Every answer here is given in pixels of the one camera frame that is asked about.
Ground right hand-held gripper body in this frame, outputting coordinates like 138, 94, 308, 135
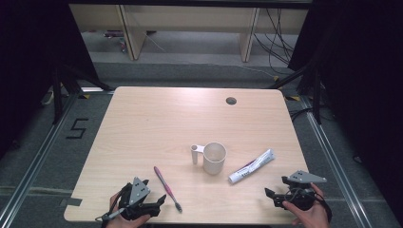
272, 169, 328, 212

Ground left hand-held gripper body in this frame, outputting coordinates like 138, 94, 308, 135
118, 177, 162, 221

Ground pink toothbrush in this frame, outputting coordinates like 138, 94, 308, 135
153, 165, 183, 214

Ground white toothpaste tube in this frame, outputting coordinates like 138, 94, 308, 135
227, 148, 277, 185

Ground white cup with handle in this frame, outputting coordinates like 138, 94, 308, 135
190, 141, 228, 176

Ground person's right hand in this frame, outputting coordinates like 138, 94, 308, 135
281, 182, 333, 228

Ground person's left hand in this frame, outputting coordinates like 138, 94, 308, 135
105, 192, 152, 228

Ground black metal stand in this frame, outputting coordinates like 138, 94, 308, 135
51, 62, 114, 125
266, 61, 323, 125

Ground black curtain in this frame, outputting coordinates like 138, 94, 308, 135
287, 0, 403, 219
0, 0, 100, 160

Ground beige wooden bench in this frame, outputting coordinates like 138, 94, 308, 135
68, 3, 310, 63

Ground right hand-held gripper cable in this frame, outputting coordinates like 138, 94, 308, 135
284, 187, 334, 223

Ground hand-held gripper cable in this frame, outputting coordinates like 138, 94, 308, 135
94, 189, 127, 223
284, 187, 334, 223

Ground left hand-held gripper cable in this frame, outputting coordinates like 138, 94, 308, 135
94, 189, 127, 223

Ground metal floor rail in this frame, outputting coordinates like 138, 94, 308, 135
299, 95, 373, 228
0, 92, 81, 228

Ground bundle of black cables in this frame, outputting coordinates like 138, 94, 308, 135
252, 8, 297, 76

